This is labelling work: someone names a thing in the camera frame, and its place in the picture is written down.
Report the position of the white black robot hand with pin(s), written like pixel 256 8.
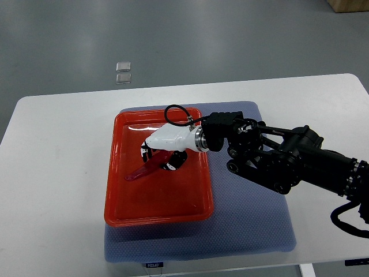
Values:
pixel 176 139

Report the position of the red pepper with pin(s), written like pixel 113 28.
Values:
pixel 157 161

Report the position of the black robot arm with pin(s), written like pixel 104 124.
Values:
pixel 278 159

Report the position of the red plastic tray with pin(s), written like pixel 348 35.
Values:
pixel 184 195

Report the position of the lower metal floor plate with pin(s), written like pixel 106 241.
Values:
pixel 123 78

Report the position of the metal floor plate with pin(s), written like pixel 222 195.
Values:
pixel 123 78
pixel 123 66

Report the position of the upper metal floor plate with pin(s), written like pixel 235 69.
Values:
pixel 123 66

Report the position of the blue-grey cushion mat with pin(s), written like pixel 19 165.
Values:
pixel 247 219

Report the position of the brown cardboard box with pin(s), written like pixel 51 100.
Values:
pixel 348 6

